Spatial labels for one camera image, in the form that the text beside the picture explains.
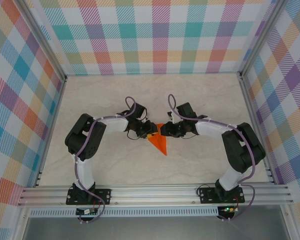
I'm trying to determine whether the aluminium frame leg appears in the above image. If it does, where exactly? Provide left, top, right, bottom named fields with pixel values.
left=13, top=206, right=32, bottom=240
left=279, top=204, right=297, bottom=240

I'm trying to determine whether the small circuit board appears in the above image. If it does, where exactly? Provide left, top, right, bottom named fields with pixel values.
left=221, top=205, right=239, bottom=214
left=76, top=207, right=99, bottom=216

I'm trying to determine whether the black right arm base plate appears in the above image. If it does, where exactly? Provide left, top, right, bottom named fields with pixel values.
left=199, top=186, right=245, bottom=204

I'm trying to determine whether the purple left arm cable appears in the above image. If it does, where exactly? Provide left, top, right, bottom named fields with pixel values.
left=73, top=96, right=137, bottom=225

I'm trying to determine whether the grey metal panel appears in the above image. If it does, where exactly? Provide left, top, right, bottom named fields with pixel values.
left=22, top=216, right=291, bottom=240

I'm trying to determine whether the black left gripper cable loop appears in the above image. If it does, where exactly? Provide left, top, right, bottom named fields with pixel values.
left=125, top=130, right=141, bottom=142

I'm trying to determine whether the aluminium corner post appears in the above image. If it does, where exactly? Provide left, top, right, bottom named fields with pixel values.
left=16, top=0, right=68, bottom=83
left=238, top=0, right=290, bottom=80

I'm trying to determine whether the long aluminium base rail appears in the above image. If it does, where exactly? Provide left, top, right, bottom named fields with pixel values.
left=17, top=184, right=295, bottom=207

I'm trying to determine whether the slotted grey cable duct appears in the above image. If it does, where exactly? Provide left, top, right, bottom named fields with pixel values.
left=29, top=206, right=220, bottom=218

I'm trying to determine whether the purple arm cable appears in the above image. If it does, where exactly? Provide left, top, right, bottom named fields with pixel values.
left=167, top=93, right=256, bottom=222
left=73, top=96, right=137, bottom=225

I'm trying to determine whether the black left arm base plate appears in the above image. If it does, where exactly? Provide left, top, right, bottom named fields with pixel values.
left=66, top=188, right=112, bottom=206

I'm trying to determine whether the orange cloth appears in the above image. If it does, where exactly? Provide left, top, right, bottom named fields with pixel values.
left=147, top=123, right=169, bottom=157

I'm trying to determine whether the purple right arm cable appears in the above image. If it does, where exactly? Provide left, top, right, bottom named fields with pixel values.
left=167, top=93, right=256, bottom=222

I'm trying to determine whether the aluminium table edge rail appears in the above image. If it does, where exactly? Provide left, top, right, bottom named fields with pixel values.
left=239, top=73, right=276, bottom=186
left=33, top=76, right=68, bottom=188

